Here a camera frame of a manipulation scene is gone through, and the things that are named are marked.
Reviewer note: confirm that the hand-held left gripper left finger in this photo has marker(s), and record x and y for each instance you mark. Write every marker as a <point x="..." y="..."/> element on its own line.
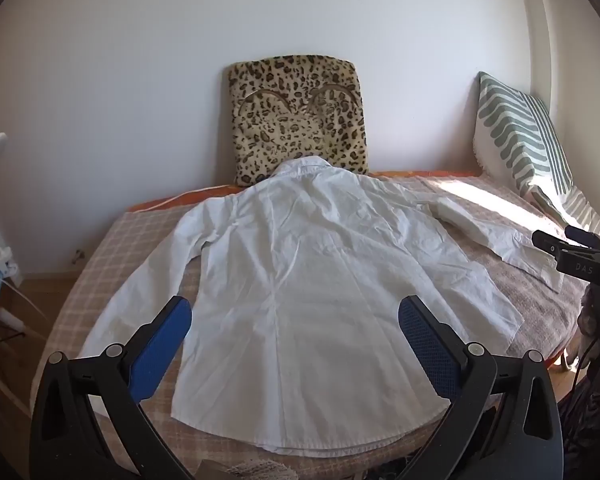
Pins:
<point x="165" y="340"/>

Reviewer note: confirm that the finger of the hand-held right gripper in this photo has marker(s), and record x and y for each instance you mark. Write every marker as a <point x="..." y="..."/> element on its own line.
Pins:
<point x="550" y="247"/>
<point x="582" y="237"/>

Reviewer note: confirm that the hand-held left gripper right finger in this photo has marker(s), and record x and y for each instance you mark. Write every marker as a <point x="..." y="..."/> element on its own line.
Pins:
<point x="425" y="345"/>

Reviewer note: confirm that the white long-sleeved shirt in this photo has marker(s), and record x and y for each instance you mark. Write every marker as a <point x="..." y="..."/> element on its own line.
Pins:
<point x="305" y="285"/>

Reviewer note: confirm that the dark clothes pile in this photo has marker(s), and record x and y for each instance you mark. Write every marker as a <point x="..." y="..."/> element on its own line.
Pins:
<point x="590" y="425"/>

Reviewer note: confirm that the green patterned white pillow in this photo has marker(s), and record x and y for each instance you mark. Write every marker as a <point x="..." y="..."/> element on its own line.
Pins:
<point x="520" y="135"/>
<point x="580" y="215"/>

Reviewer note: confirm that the beige checked blanket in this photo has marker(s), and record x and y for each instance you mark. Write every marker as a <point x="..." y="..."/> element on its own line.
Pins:
<point x="130" y="240"/>

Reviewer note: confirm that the leopard print cushion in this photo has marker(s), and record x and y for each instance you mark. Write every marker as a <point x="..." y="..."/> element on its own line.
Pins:
<point x="290" y="110"/>

